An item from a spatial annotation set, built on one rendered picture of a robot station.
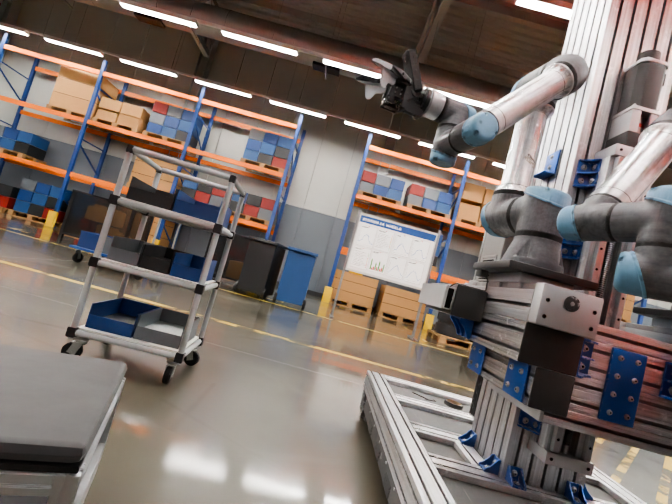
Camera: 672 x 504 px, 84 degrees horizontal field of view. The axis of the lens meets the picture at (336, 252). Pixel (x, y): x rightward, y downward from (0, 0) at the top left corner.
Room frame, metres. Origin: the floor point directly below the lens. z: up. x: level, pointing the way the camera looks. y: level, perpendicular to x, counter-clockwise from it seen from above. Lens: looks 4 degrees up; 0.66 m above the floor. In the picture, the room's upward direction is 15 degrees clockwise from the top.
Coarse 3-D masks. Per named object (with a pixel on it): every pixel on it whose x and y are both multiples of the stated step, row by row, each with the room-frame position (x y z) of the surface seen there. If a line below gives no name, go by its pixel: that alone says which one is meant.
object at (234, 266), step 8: (224, 240) 7.11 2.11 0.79; (232, 240) 7.10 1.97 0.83; (240, 240) 7.10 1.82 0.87; (248, 240) 7.09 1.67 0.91; (208, 248) 7.11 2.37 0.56; (216, 248) 7.11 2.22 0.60; (232, 248) 7.10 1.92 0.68; (240, 248) 7.10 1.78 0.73; (216, 256) 7.11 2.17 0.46; (232, 256) 7.10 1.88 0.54; (240, 256) 7.10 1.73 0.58; (216, 264) 7.11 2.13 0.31; (232, 264) 7.10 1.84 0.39; (240, 264) 7.09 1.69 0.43; (216, 272) 7.11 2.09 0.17; (224, 272) 7.10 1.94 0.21; (232, 272) 7.10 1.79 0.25; (240, 272) 7.09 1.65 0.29; (232, 280) 7.10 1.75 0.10
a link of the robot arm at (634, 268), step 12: (624, 252) 0.64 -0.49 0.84; (636, 252) 0.63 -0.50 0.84; (648, 252) 0.61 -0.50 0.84; (660, 252) 0.59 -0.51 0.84; (624, 264) 0.62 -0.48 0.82; (636, 264) 0.61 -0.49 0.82; (648, 264) 0.60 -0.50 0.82; (660, 264) 0.59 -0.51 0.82; (624, 276) 0.62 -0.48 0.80; (636, 276) 0.61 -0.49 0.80; (648, 276) 0.60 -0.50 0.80; (660, 276) 0.59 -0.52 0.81; (624, 288) 0.63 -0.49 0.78; (636, 288) 0.62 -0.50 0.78; (648, 288) 0.61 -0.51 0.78; (660, 288) 0.59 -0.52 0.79; (660, 300) 0.61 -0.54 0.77
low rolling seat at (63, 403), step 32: (0, 352) 0.78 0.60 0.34; (32, 352) 0.82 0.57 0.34; (0, 384) 0.65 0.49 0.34; (32, 384) 0.68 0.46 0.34; (64, 384) 0.72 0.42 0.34; (96, 384) 0.75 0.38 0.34; (0, 416) 0.57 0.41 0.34; (32, 416) 0.59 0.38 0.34; (64, 416) 0.61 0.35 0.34; (96, 416) 0.64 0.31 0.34; (0, 448) 0.52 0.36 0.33; (32, 448) 0.53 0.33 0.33; (64, 448) 0.54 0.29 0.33; (96, 448) 0.87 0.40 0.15; (0, 480) 0.52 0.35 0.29; (32, 480) 0.53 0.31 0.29; (64, 480) 0.55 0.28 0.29
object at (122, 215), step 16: (80, 192) 7.11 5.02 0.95; (80, 208) 7.12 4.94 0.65; (96, 208) 7.13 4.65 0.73; (128, 208) 7.15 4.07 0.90; (64, 224) 7.12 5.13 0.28; (80, 224) 7.12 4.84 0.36; (96, 224) 7.13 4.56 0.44; (112, 224) 7.14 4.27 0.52; (128, 224) 7.15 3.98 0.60; (144, 240) 7.87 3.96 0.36
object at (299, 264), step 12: (288, 252) 6.17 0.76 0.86; (300, 252) 6.20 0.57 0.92; (288, 264) 6.17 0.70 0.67; (300, 264) 6.19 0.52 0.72; (312, 264) 6.22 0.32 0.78; (288, 276) 6.18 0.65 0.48; (300, 276) 6.20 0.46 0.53; (288, 288) 6.18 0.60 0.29; (300, 288) 6.21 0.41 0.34; (288, 300) 6.19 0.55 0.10; (300, 300) 6.22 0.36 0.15
